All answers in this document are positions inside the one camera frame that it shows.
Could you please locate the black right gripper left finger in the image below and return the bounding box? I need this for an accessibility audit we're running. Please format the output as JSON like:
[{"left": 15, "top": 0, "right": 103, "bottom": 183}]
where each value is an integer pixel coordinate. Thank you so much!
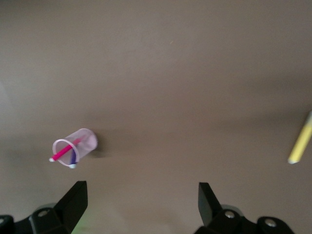
[{"left": 0, "top": 180, "right": 88, "bottom": 234}]

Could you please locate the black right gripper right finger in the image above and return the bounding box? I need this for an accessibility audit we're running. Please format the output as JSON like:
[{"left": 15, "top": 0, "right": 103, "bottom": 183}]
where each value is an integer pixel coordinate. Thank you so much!
[{"left": 195, "top": 182, "right": 296, "bottom": 234}]

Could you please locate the purple highlighter pen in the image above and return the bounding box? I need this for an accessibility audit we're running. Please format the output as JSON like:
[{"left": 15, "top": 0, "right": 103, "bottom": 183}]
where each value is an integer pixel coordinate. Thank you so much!
[{"left": 69, "top": 148, "right": 79, "bottom": 170}]

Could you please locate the pink highlighter pen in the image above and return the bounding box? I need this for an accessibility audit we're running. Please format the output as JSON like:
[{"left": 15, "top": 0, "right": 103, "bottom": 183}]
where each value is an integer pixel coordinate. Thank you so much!
[{"left": 48, "top": 137, "right": 84, "bottom": 163}]

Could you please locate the pink translucent pen holder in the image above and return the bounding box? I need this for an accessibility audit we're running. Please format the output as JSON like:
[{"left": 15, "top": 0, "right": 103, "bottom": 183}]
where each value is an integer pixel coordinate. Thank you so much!
[{"left": 52, "top": 128, "right": 99, "bottom": 169}]

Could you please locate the yellow highlighter pen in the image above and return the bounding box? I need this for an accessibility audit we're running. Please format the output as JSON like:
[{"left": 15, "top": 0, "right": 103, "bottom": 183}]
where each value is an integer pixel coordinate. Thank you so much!
[{"left": 287, "top": 109, "right": 312, "bottom": 165}]

